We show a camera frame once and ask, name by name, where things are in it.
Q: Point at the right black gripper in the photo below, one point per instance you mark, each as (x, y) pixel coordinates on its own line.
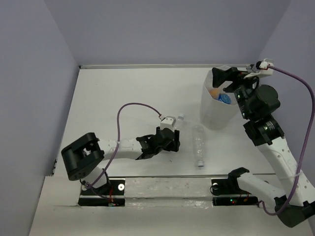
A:
(232, 74)

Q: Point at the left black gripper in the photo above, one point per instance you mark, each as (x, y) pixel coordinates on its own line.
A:
(173, 145)

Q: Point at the orange juice bottle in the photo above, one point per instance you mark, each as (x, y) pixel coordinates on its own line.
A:
(214, 92)

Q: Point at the blue label bottle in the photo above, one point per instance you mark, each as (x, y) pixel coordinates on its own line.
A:
(224, 98)

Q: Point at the clear bottle grey cap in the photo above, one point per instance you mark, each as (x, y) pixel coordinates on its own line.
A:
(180, 122)

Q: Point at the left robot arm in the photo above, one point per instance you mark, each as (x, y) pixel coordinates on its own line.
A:
(82, 157)

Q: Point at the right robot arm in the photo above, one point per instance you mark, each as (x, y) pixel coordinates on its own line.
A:
(294, 201)

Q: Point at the white plastic bin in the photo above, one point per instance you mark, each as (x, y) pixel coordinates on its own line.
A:
(214, 114)

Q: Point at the clear bottle right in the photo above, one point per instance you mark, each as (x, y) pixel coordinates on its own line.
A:
(198, 146)

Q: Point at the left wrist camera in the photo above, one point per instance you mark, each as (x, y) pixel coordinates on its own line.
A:
(168, 122)

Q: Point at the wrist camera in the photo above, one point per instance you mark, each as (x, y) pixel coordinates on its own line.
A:
(260, 69)
(168, 122)

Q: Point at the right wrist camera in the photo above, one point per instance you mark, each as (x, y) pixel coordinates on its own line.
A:
(260, 69)

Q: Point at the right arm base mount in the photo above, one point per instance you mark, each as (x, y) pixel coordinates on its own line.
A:
(227, 193)

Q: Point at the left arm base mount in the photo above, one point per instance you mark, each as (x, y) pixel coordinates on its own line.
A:
(110, 195)

